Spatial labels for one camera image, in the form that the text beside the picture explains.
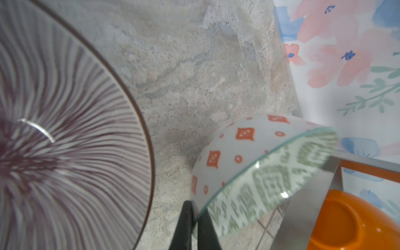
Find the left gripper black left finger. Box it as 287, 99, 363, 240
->
169, 201, 193, 250

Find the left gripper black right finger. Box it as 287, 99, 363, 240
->
197, 215, 222, 250

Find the green geometric pattern bowl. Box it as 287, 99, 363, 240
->
190, 114, 338, 237

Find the orange white bowl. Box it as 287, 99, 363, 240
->
307, 190, 400, 250

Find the stainless steel dish rack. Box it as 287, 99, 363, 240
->
256, 151, 400, 250

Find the purple glass bowl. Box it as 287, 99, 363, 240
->
1, 1, 155, 250

